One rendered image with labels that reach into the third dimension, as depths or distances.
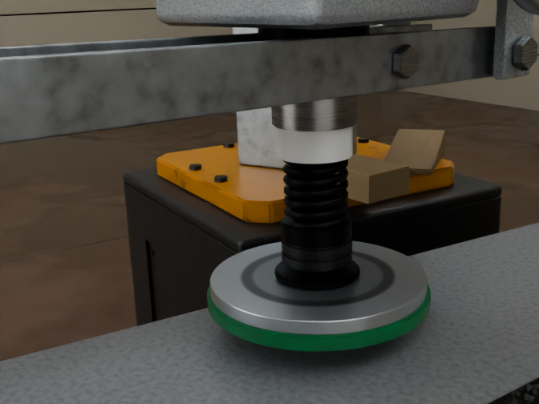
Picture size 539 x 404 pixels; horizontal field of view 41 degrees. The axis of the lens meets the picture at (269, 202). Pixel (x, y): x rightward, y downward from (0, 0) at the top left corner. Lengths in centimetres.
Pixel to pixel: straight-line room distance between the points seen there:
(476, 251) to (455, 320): 21
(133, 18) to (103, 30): 31
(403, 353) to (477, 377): 7
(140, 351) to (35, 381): 10
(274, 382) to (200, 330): 13
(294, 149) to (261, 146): 83
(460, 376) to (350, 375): 10
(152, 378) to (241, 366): 8
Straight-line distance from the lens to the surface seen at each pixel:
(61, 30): 680
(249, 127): 150
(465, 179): 156
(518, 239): 102
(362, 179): 123
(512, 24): 76
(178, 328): 76
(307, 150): 65
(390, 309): 65
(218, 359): 69
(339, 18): 54
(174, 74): 51
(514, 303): 82
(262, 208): 126
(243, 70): 55
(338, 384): 65
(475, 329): 76
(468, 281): 87
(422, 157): 148
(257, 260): 76
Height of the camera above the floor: 113
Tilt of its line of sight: 16 degrees down
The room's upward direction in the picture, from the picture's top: 2 degrees counter-clockwise
